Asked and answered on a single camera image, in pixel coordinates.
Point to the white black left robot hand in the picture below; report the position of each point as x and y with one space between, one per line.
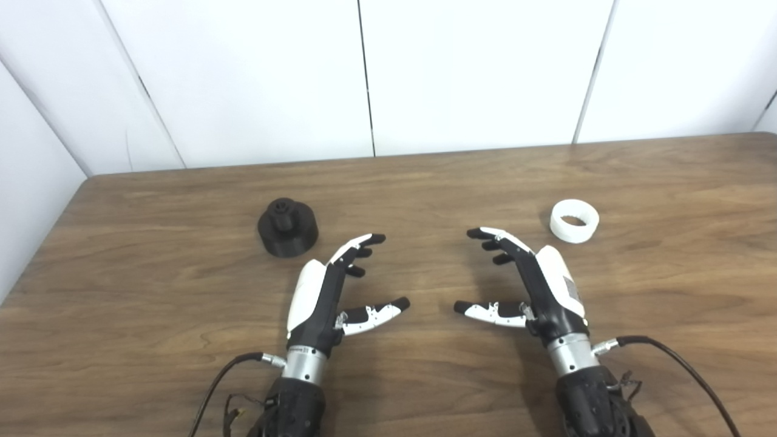
306 303

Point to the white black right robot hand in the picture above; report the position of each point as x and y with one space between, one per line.
555 291

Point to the round black plastic part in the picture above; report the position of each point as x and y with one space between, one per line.
297 240

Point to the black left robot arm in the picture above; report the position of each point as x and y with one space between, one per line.
294 409

